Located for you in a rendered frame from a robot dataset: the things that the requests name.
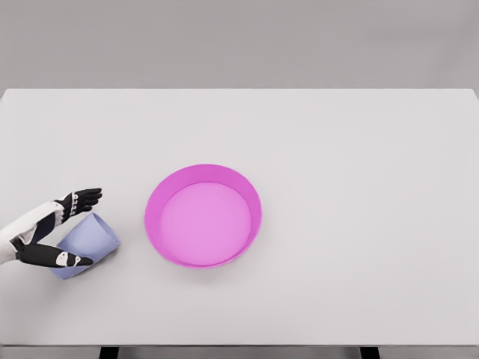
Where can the lavender cup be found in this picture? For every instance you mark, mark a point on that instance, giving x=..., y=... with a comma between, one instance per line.
x=90, y=239

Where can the pink round plate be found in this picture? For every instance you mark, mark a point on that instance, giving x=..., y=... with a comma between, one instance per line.
x=204, y=220

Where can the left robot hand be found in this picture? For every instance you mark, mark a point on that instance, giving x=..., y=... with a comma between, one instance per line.
x=35, y=228

